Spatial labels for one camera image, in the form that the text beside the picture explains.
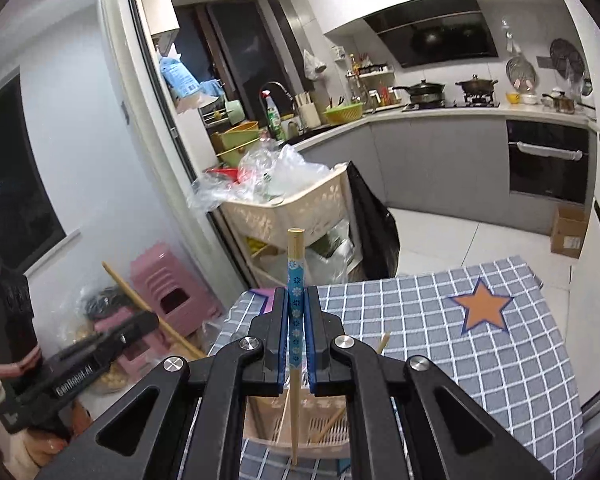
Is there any wooden stick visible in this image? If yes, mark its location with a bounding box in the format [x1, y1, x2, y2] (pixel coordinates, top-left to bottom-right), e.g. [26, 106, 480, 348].
[102, 261, 207, 361]

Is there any green plastic basin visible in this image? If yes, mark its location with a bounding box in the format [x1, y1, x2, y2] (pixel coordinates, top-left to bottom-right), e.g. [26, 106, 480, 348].
[211, 120, 262, 167]

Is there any round metal rack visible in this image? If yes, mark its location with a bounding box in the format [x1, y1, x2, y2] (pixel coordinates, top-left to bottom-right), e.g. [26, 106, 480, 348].
[550, 38, 587, 82]

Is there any grey checked tablecloth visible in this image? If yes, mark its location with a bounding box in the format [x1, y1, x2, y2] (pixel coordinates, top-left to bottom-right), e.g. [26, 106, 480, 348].
[180, 257, 586, 480]

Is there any dark window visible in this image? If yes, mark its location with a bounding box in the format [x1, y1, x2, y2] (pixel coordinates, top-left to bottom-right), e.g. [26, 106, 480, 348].
[0, 72, 67, 272]

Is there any black built-in oven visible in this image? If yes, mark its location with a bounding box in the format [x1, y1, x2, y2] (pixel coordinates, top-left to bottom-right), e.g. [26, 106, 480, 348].
[506, 119, 591, 207]

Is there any white hanging plastic bag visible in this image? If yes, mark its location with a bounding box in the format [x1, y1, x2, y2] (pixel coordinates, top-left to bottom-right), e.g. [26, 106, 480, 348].
[302, 50, 327, 81]

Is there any green colander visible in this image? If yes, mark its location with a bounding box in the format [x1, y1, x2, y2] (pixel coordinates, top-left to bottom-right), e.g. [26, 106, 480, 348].
[324, 102, 367, 127]

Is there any gas stove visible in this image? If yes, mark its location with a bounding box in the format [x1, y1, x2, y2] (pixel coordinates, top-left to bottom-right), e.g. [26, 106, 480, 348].
[401, 100, 502, 111]

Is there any dark pot with lid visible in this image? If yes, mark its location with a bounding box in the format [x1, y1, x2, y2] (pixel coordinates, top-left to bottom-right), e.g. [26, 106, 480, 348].
[455, 74, 501, 99]

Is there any small metal pot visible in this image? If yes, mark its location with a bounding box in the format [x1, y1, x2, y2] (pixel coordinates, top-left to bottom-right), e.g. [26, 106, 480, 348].
[542, 90, 577, 112]

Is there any white spice rack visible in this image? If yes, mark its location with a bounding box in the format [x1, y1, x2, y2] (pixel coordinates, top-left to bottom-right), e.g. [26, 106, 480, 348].
[346, 52, 397, 107]

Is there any cardboard box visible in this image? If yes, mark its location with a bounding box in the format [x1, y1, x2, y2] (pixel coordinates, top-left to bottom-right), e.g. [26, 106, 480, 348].
[551, 204, 589, 260]

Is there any white countertop knife holder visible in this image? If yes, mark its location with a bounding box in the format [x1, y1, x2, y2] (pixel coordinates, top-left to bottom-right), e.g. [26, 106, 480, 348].
[293, 91, 322, 130]

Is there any metal kitchen faucet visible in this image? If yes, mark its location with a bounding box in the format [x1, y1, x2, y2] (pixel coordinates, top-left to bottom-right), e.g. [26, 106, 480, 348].
[258, 81, 295, 111]

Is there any metal strainer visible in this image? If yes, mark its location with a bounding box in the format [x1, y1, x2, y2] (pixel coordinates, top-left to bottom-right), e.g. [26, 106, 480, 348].
[505, 57, 539, 94]

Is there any beige plastic storage cart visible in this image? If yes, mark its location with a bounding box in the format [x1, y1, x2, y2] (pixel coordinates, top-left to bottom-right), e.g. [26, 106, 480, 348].
[219, 161, 367, 292]

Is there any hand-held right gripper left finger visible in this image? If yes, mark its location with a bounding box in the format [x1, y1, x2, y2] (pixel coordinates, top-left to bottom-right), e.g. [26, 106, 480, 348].
[35, 286, 293, 480]

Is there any pink plastic stool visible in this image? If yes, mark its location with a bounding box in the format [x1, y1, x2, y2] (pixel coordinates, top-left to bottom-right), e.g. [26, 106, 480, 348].
[130, 242, 224, 332]
[92, 310, 148, 388]

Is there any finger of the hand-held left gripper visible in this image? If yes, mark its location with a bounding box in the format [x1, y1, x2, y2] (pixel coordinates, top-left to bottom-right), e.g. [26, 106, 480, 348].
[72, 311, 160, 361]

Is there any spray bottle with red nozzle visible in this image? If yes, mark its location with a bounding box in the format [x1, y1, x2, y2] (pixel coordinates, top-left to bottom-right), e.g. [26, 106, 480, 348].
[261, 90, 287, 142]

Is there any black garbage bag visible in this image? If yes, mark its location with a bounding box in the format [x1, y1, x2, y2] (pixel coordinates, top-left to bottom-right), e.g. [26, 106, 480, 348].
[346, 160, 402, 282]

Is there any black wok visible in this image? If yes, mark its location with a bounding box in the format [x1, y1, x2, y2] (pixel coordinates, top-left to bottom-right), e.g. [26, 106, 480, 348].
[391, 79, 448, 104]

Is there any beige plastic utensil holder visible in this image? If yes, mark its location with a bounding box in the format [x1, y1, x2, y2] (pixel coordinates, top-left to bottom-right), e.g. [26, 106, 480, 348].
[242, 394, 353, 461]

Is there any blue floral wooden chopstick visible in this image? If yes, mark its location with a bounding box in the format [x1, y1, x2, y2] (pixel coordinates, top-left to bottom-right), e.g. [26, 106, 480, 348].
[287, 228, 307, 466]

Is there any blue printed bag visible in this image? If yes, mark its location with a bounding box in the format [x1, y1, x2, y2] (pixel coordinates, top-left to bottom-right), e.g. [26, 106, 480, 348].
[158, 55, 202, 102]

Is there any dark bag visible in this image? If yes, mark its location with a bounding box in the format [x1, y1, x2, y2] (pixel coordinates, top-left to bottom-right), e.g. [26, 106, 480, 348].
[79, 285, 137, 322]

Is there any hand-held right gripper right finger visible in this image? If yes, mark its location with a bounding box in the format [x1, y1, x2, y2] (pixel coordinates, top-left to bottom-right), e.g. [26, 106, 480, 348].
[304, 286, 556, 480]

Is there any black range hood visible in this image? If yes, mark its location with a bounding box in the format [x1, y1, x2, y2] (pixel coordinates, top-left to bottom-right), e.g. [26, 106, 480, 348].
[362, 0, 501, 69]

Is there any clear plastic bags pile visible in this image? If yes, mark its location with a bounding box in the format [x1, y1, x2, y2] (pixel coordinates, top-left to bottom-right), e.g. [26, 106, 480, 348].
[187, 142, 332, 213]

